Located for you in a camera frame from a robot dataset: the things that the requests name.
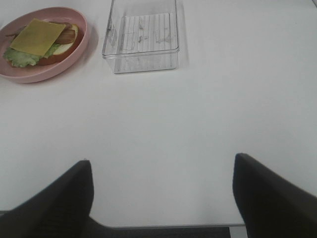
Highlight brown bacon strip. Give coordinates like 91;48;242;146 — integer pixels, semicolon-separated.
55;29;76;44

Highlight pink round plate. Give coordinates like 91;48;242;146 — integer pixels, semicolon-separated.
0;7;90;83

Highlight white bread slice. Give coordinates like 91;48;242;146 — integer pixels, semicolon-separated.
7;23;80;67

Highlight pink bacon strip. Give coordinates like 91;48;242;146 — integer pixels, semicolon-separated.
6;21;72;37

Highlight green lettuce leaf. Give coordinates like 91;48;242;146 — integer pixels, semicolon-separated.
2;44;60;67

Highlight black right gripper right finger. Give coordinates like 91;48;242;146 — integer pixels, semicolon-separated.
233;153;317;238

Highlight yellow cheese slice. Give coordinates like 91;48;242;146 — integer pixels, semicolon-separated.
9;18;66;56

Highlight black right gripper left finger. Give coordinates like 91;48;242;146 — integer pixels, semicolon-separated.
0;160;94;238

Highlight clear right plastic container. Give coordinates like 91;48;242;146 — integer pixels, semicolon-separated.
102;0;179;74

